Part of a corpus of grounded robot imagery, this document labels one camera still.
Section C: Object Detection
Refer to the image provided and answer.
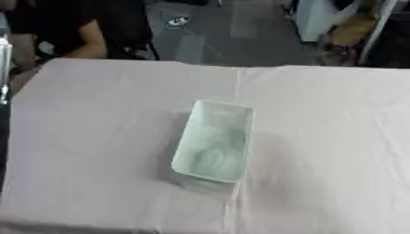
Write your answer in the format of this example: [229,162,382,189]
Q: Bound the silver metal stand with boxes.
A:
[0,34,15,106]

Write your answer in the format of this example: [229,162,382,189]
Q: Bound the yellow bag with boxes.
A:
[329,12,382,48]

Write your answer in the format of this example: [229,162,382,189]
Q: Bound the person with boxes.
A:
[3,0,162,74]

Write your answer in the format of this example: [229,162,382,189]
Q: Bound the pale green plastic tray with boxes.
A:
[169,99,256,185]

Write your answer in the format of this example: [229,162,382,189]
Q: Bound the white cabinet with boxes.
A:
[293,0,359,43]

